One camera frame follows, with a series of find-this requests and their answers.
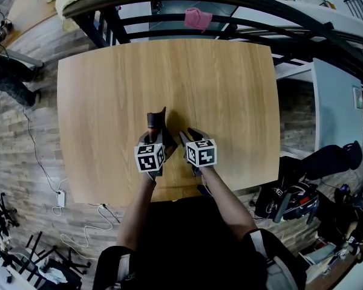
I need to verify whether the person's right forearm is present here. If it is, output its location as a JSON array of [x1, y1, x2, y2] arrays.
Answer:
[[199, 165, 260, 243]]

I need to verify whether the pink cloth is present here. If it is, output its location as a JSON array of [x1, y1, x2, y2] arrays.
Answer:
[[184, 7, 214, 33]]

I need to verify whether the person's left forearm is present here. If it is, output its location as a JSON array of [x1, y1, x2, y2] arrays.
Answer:
[[116, 172, 157, 253]]

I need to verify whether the person's black shirt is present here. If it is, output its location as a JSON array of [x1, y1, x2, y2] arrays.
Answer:
[[92, 194, 308, 290]]

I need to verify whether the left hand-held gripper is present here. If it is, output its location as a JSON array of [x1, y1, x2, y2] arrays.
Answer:
[[134, 124, 178, 181]]

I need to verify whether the white cable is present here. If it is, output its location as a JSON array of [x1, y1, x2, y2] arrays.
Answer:
[[51, 203, 114, 261]]

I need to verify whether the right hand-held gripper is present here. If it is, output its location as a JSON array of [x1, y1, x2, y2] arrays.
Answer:
[[178, 127, 218, 177]]

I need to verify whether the small green framed picture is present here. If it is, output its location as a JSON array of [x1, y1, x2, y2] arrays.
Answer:
[[352, 85, 363, 110]]

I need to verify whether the light wooden table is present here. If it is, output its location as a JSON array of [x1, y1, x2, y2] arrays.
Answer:
[[5, 0, 68, 39]]

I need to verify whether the black backpack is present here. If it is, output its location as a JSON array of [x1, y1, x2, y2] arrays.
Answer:
[[278, 140, 363, 181]]

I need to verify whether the white long table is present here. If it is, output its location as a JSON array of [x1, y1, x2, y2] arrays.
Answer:
[[229, 0, 363, 45]]

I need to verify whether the wooden desk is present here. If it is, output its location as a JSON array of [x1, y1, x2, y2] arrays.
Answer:
[[56, 38, 281, 207]]

